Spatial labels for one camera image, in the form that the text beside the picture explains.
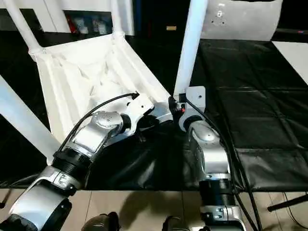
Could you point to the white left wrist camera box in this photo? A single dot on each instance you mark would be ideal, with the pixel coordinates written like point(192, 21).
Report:
point(139, 109)

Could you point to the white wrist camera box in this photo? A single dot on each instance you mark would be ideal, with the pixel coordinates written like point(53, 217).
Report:
point(139, 109)
point(196, 98)

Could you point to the dark robot foot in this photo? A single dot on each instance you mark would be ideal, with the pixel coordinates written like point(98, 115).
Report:
point(101, 222)
point(174, 224)

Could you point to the white glass-door cabinet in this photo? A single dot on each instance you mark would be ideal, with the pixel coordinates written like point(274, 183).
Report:
point(72, 14)

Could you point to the white plastic table leg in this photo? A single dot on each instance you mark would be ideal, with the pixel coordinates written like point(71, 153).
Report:
point(21, 26)
point(24, 120)
point(117, 17)
point(190, 45)

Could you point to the black stand leg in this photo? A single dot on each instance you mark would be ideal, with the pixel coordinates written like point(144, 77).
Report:
point(2, 204)
point(288, 203)

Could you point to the light grey cushion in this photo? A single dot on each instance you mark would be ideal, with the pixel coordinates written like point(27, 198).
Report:
point(240, 19)

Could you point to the black work mat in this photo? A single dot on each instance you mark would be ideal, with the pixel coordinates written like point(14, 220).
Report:
point(255, 106)

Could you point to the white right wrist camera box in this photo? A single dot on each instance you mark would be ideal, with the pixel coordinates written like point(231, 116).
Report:
point(196, 98)

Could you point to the small yellow label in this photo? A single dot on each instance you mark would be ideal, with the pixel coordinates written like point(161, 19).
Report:
point(171, 28)

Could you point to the dark right robot foot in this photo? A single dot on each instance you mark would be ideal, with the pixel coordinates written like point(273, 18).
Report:
point(174, 224)

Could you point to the black cabinet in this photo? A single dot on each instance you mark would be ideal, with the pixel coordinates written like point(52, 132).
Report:
point(159, 17)

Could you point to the white flat board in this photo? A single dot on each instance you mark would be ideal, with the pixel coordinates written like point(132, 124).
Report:
point(293, 57)

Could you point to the dark left robot foot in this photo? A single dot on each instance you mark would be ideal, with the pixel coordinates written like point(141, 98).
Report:
point(101, 222)

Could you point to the white plastic table top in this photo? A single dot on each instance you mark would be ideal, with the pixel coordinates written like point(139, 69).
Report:
point(86, 77)

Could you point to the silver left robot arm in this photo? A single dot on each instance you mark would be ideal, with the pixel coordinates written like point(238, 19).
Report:
point(82, 154)

